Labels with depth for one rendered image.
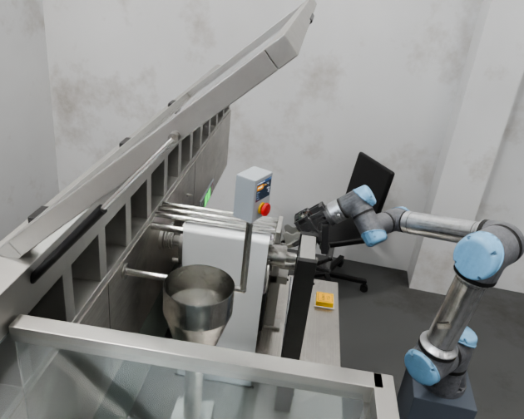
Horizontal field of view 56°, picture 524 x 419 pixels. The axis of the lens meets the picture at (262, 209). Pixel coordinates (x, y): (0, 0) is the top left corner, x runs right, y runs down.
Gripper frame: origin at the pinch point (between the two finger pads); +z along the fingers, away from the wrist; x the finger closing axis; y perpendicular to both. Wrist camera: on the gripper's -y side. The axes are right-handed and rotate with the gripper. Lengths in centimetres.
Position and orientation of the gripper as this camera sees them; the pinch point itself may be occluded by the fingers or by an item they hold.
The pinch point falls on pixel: (284, 244)
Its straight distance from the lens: 174.1
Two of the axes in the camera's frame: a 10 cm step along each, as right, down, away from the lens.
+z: -8.2, 4.6, 3.3
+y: -5.6, -7.8, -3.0
